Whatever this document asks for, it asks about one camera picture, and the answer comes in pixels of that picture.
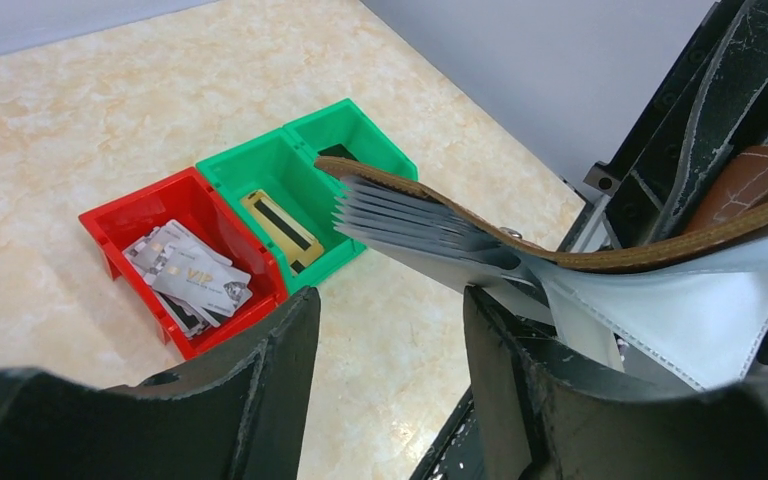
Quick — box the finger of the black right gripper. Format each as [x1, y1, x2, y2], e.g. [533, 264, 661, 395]
[602, 1, 768, 246]

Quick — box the silver VIP card pile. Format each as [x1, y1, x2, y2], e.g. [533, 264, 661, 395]
[123, 219, 253, 339]

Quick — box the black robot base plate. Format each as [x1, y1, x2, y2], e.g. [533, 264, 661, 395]
[409, 388, 486, 480]

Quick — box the brown leather card holder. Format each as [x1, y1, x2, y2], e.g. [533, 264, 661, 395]
[315, 146, 768, 391]

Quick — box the gold credit card stack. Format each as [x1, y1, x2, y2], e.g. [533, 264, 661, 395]
[241, 189, 325, 276]

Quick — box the red plastic bin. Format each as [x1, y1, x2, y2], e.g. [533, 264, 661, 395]
[79, 168, 289, 360]

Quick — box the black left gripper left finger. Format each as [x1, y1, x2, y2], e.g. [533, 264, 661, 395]
[0, 287, 321, 479]

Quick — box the green bin with black cards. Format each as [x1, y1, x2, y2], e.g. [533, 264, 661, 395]
[283, 98, 419, 180]

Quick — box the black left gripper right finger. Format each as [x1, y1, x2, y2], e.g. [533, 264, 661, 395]
[463, 287, 768, 479]

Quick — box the green bin with gold cards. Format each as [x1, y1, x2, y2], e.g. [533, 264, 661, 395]
[196, 128, 366, 294]

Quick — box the black VIP card stack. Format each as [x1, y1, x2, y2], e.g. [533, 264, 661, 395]
[318, 143, 358, 162]

